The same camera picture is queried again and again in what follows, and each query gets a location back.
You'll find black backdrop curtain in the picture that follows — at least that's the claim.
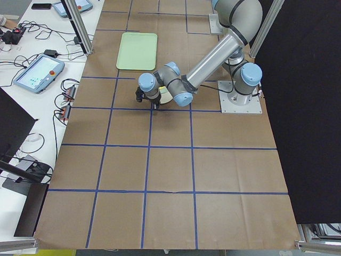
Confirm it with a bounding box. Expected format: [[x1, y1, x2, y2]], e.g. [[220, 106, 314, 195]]
[[256, 1, 340, 223]]

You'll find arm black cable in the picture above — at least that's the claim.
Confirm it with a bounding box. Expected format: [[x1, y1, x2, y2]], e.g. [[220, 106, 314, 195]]
[[198, 52, 238, 94]]

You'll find black monitor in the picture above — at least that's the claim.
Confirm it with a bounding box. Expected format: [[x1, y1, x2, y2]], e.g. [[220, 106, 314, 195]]
[[1, 90, 52, 237]]

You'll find black phone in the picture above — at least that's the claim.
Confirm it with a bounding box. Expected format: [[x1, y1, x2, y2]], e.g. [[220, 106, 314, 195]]
[[31, 3, 52, 10]]

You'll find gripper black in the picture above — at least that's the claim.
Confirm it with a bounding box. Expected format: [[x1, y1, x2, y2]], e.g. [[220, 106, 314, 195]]
[[135, 87, 161, 110]]

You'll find white round plate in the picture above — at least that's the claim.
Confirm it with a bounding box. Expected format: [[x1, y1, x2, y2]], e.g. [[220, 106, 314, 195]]
[[159, 87, 173, 104]]

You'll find black power adapter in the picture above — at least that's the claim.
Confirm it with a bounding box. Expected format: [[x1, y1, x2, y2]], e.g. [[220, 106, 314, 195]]
[[44, 49, 59, 58]]

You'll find light green tray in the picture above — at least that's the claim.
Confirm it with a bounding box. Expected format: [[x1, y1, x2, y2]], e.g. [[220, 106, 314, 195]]
[[116, 32, 158, 71]]

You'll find brown paper table cover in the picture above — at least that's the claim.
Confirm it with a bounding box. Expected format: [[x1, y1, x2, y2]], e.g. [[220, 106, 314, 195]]
[[35, 1, 299, 253]]

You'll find teach pendant near tray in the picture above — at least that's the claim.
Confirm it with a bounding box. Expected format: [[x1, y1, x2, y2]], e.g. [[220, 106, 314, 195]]
[[13, 54, 65, 93]]

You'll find aluminium frame post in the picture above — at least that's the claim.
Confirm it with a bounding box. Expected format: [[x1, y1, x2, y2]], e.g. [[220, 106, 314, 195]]
[[61, 0, 94, 55]]

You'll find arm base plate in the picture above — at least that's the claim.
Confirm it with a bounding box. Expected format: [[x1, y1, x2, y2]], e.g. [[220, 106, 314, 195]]
[[217, 81, 262, 114]]

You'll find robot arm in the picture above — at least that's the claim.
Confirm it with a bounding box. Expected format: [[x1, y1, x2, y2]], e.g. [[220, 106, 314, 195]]
[[135, 1, 263, 107]]

